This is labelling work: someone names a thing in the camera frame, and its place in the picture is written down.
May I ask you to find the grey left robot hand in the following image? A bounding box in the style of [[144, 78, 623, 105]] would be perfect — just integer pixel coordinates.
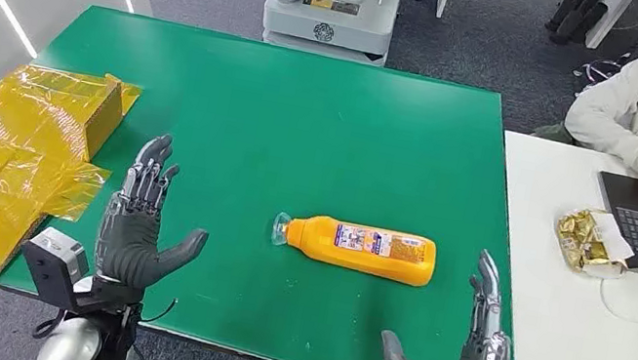
[[88, 125, 226, 303]]

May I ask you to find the orange detergent bottle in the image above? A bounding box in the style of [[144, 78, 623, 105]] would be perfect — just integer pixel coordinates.
[[266, 206, 442, 290]]

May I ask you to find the yellow taped cardboard box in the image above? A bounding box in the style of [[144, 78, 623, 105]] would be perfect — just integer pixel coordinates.
[[0, 55, 145, 304]]

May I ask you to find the gold foil snack packet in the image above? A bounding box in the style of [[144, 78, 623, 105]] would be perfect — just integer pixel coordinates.
[[549, 203, 638, 284]]

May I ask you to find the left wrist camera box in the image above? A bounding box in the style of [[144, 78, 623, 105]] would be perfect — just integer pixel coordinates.
[[12, 222, 97, 313]]

